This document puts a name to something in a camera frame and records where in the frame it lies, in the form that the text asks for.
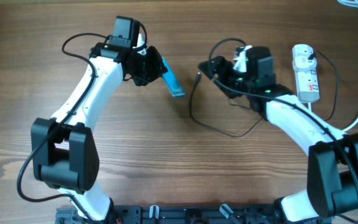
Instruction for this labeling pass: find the blue screen smartphone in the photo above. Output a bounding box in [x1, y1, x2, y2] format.
[162, 57, 186, 98]

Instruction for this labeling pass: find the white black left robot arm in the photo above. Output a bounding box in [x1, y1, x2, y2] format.
[30, 42, 170, 223]

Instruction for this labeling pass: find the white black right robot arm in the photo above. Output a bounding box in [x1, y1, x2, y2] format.
[198, 46, 358, 223]

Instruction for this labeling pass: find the white USB charger plug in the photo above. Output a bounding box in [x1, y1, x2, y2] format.
[293, 53, 317, 72]

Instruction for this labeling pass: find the white power strip socket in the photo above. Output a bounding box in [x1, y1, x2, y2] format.
[292, 44, 319, 103]

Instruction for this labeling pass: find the black USB charging cable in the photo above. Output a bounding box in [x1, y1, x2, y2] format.
[188, 50, 339, 138]

